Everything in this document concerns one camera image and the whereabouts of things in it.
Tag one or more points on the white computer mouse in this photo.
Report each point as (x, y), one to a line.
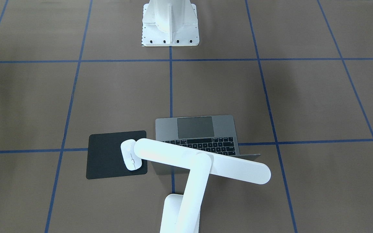
(130, 159)

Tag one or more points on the grey laptop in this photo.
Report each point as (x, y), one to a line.
(215, 134)

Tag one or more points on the black mouse pad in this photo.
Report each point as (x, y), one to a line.
(104, 157)

